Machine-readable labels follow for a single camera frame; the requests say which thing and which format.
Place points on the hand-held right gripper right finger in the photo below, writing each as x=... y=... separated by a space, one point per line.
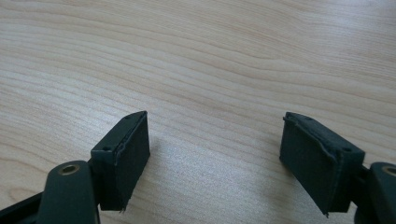
x=320 y=161

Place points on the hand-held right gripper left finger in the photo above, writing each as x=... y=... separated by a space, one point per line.
x=121 y=161

